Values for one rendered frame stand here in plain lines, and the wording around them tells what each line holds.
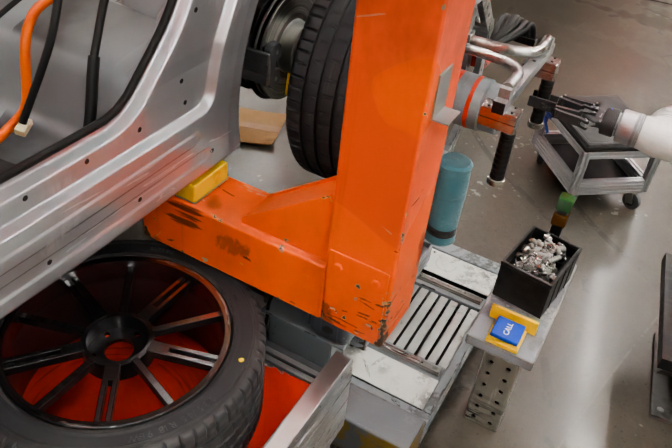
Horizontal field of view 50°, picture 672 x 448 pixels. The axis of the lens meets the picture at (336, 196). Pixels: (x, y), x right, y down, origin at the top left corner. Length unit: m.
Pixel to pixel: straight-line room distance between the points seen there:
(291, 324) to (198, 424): 0.63
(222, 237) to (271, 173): 1.35
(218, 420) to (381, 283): 0.43
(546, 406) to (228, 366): 1.10
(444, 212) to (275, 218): 0.52
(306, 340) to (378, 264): 0.64
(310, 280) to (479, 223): 1.42
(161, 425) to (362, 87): 0.76
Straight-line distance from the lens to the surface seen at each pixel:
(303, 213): 1.56
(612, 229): 3.15
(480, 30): 2.12
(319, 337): 2.05
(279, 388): 1.88
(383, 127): 1.32
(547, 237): 2.00
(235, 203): 1.74
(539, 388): 2.40
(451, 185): 1.88
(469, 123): 1.90
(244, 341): 1.66
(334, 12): 1.75
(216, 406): 1.55
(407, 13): 1.22
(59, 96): 1.77
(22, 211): 1.37
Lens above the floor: 1.73
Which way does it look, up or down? 36 degrees down
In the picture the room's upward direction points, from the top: 7 degrees clockwise
